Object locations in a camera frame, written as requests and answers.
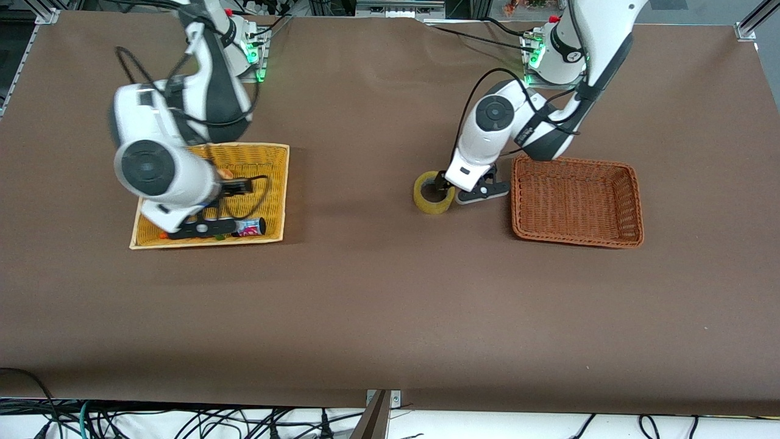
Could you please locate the long black table cable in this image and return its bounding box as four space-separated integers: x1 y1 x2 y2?
427 24 537 54

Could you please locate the curved black floor cable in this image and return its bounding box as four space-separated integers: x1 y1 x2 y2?
0 368 62 439

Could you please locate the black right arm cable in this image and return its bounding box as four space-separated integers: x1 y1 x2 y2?
115 0 270 221

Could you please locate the short black table cable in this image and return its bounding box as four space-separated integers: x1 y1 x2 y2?
481 17 532 38

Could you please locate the yellow wicker basket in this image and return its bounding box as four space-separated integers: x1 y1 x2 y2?
129 143 291 250

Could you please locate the brown wicker basket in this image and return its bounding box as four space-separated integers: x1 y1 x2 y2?
511 153 645 249

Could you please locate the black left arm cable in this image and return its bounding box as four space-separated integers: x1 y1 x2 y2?
451 67 583 162

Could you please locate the grey metal box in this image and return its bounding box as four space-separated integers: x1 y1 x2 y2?
355 0 447 19

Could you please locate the grey metal bar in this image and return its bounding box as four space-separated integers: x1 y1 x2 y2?
350 390 392 439

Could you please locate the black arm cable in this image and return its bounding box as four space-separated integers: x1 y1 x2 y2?
115 0 270 221
451 67 583 162

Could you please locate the clear yellowish tape roll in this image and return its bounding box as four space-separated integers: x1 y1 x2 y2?
414 171 455 215

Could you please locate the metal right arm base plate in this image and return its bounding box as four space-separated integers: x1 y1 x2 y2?
235 24 269 83

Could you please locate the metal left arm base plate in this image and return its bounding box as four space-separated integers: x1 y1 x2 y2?
522 29 589 91

